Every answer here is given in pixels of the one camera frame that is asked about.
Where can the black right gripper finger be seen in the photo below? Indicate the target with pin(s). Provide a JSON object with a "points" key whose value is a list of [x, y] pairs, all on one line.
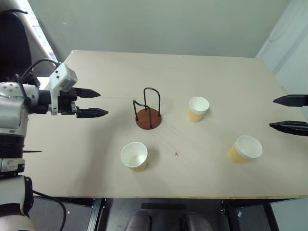
{"points": [[292, 100], [290, 127]]}

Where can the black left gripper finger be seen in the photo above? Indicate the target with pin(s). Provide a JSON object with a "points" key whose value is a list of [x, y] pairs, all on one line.
{"points": [[92, 112], [87, 93]]}

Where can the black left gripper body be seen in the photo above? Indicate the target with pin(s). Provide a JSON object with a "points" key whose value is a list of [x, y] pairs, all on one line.
{"points": [[66, 102]]}

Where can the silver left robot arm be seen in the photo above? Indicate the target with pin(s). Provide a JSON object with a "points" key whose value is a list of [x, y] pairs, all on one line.
{"points": [[10, 106]]}

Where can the yellow paper cup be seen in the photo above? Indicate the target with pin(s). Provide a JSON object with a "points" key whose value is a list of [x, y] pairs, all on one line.
{"points": [[245, 149], [198, 109], [135, 156]]}

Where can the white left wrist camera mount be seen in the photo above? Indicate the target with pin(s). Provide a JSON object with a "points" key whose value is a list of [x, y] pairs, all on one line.
{"points": [[61, 79]]}

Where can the black table frame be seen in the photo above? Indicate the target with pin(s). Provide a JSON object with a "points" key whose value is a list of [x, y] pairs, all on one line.
{"points": [[96, 213]]}

